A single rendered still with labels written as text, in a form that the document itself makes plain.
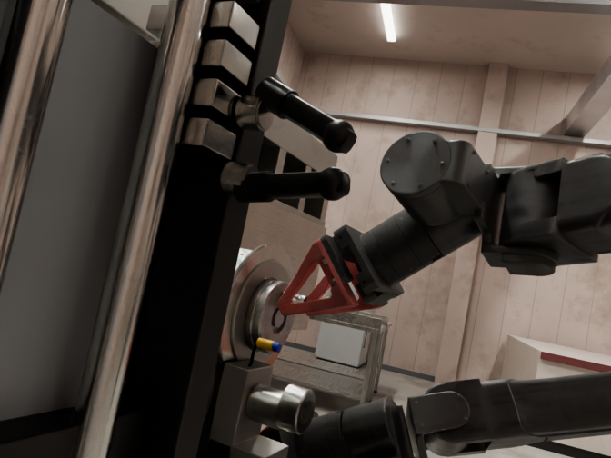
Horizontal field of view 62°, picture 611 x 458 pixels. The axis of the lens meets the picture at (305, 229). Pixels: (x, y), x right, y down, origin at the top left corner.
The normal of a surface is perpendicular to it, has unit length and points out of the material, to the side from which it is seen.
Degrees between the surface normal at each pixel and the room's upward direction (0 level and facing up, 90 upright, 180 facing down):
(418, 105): 90
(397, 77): 90
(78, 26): 90
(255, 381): 90
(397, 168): 76
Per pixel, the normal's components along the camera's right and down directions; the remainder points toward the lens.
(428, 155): -0.51, -0.41
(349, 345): -0.29, -0.14
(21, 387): 0.89, 0.15
